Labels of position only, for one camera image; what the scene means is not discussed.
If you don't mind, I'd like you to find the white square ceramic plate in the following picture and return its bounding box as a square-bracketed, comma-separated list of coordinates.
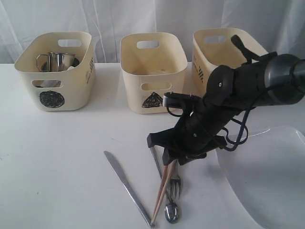
[216, 126, 305, 229]

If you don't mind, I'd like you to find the stainless steel bowl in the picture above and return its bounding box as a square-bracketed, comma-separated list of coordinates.
[40, 58, 80, 72]

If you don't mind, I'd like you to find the white curtain backdrop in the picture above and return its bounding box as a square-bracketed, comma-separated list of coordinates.
[0, 0, 305, 63]

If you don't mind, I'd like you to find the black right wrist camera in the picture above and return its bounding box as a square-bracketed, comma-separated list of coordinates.
[163, 92, 202, 117]

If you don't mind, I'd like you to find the cream bin with triangle mark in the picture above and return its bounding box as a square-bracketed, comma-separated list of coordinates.
[120, 32, 188, 114]

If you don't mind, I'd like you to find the cream bin with circle mark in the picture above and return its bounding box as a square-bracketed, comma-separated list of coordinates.
[14, 31, 95, 111]

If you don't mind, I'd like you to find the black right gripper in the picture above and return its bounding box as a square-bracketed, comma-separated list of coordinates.
[147, 64, 265, 165]

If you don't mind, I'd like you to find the stainless steel fork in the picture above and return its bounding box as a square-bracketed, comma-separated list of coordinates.
[169, 163, 182, 199]

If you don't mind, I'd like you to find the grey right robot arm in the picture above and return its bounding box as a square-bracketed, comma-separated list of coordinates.
[160, 53, 305, 165]

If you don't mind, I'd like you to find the cream bin with square mark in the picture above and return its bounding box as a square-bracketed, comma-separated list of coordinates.
[192, 28, 275, 110]

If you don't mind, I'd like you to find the stainless steel spoon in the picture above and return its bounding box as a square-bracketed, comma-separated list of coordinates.
[150, 146, 180, 224]

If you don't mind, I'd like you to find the stainless steel table knife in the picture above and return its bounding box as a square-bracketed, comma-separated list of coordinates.
[104, 151, 155, 229]

